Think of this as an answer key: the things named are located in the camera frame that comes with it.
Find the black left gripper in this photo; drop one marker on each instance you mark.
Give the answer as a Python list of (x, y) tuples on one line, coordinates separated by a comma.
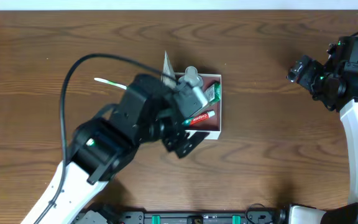
[(179, 137)]

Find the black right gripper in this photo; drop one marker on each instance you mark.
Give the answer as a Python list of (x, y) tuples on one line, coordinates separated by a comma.
[(301, 72)]

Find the red green toothpaste tube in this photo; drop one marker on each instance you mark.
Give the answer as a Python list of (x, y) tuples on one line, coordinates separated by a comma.
[(197, 119)]

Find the white square box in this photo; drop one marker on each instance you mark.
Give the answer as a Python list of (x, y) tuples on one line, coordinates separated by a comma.
[(212, 125)]

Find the green white soap box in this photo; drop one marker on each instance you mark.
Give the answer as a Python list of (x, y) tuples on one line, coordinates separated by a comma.
[(213, 93)]

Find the small clear pump bottle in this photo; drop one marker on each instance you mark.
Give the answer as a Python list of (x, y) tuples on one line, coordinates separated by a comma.
[(191, 77)]

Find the white Pantene tube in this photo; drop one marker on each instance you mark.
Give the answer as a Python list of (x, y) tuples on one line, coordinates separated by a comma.
[(170, 79)]

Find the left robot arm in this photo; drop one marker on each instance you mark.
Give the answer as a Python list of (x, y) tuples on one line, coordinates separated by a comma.
[(98, 151)]

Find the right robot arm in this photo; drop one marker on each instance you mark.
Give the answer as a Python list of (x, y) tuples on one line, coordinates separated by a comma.
[(349, 213)]

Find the white green toothbrush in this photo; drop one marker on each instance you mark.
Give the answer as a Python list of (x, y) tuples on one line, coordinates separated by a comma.
[(102, 80)]

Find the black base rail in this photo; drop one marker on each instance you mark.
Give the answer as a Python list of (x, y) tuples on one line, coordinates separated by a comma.
[(256, 213)]

